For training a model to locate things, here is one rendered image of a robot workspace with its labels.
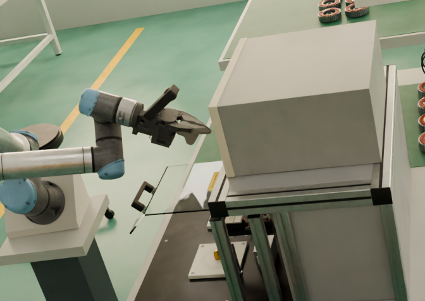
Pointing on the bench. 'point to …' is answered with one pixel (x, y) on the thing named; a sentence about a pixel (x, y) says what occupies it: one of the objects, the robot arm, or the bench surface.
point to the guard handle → (140, 196)
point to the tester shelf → (314, 179)
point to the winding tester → (301, 101)
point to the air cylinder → (271, 249)
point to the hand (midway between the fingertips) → (207, 128)
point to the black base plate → (187, 222)
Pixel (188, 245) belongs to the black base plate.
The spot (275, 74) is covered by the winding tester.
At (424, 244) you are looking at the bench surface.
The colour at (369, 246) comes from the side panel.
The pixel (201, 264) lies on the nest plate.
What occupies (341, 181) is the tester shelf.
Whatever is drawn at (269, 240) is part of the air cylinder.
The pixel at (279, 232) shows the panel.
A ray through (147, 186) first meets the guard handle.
